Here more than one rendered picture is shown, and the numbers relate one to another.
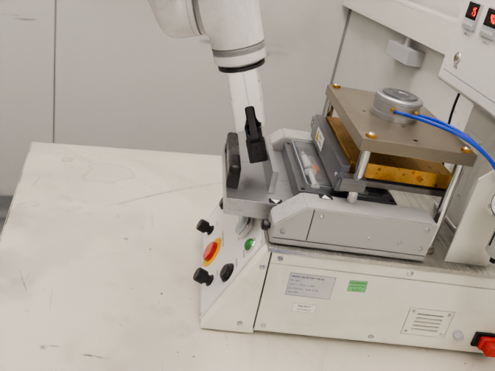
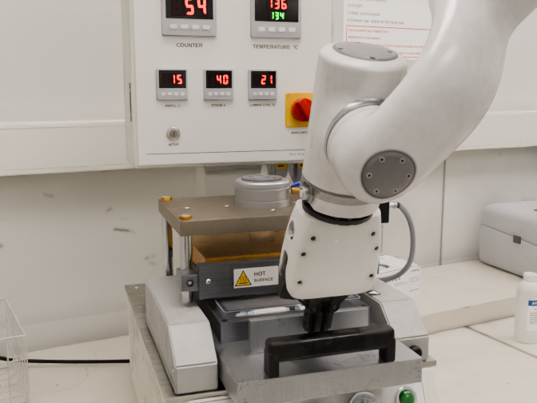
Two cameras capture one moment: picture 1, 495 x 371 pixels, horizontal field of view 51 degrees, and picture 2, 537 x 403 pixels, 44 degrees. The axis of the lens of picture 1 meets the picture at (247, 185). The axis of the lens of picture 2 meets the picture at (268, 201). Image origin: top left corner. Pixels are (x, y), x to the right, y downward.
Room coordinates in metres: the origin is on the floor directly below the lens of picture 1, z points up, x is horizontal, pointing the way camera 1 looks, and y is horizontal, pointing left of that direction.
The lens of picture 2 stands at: (1.01, 0.71, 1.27)
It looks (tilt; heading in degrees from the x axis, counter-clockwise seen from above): 10 degrees down; 260
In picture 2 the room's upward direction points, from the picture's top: straight up
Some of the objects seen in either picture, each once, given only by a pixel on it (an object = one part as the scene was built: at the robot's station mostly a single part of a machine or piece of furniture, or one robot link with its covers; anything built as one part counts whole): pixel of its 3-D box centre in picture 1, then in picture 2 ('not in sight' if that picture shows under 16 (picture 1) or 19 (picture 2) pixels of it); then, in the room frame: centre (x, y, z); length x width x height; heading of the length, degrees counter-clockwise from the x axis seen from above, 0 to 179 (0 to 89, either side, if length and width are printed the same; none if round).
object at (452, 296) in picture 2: not in sight; (447, 293); (0.31, -0.78, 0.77); 0.84 x 0.30 x 0.04; 18
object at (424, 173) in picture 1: (387, 140); (267, 233); (0.86, -0.22, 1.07); 0.22 x 0.17 x 0.10; 8
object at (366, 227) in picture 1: (345, 224); (370, 307); (0.72, -0.16, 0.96); 0.26 x 0.05 x 0.07; 98
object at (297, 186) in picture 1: (334, 176); (277, 304); (0.86, -0.15, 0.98); 0.20 x 0.17 x 0.03; 8
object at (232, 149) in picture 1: (232, 157); (331, 349); (0.83, 0.03, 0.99); 0.15 x 0.02 x 0.04; 8
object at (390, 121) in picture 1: (409, 136); (268, 217); (0.85, -0.25, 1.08); 0.31 x 0.24 x 0.13; 8
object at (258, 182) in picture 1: (306, 178); (288, 324); (0.85, -0.10, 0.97); 0.30 x 0.22 x 0.08; 98
